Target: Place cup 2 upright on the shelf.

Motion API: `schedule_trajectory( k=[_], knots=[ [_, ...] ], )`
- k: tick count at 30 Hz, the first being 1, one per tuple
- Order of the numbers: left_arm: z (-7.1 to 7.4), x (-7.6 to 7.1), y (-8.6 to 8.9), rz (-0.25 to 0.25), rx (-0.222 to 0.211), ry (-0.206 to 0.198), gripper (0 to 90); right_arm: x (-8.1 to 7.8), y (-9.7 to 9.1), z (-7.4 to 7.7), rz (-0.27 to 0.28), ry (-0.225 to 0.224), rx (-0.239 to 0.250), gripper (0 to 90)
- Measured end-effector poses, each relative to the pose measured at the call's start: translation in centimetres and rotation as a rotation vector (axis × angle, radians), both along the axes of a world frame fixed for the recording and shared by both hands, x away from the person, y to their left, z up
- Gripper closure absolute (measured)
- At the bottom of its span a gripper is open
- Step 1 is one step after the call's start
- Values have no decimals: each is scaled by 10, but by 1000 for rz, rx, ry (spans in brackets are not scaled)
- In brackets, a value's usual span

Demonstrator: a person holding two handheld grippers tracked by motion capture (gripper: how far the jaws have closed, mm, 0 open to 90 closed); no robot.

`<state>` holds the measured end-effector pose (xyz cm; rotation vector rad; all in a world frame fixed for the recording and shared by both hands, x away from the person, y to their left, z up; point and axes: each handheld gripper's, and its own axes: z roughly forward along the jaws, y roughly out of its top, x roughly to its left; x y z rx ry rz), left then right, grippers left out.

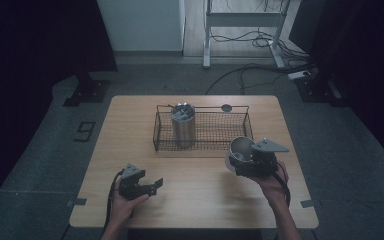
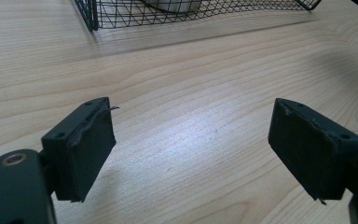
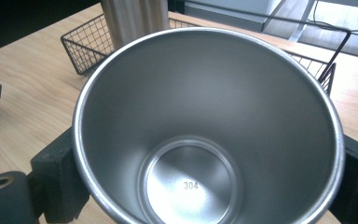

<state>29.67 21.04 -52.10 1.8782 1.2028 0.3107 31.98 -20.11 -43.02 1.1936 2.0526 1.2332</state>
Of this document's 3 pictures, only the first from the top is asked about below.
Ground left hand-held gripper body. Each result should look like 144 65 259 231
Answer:
118 163 148 201

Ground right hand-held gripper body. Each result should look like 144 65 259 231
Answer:
243 138 291 178

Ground silver metal cup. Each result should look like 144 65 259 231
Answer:
225 135 257 174

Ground black wire basket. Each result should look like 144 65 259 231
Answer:
152 104 254 153

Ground steel tumbler with lid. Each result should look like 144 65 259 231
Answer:
170 102 197 148

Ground person's right hand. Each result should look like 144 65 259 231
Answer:
246 160 289 210

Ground person's left hand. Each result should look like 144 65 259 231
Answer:
110 181 150 228

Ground black stand base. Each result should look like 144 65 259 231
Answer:
62 73 112 108
294 73 344 105

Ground white power strip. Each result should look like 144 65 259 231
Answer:
287 70 313 81

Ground dark curtain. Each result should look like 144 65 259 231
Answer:
0 0 118 208
289 0 384 174

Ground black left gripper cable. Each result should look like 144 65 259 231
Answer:
103 169 125 234

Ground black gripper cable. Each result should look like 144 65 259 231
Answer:
274 163 292 208
103 169 125 234

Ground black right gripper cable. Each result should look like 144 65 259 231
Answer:
274 163 292 208

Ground black floor cables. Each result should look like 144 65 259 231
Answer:
205 29 316 96

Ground white desk frame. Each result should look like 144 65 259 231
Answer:
202 0 295 70

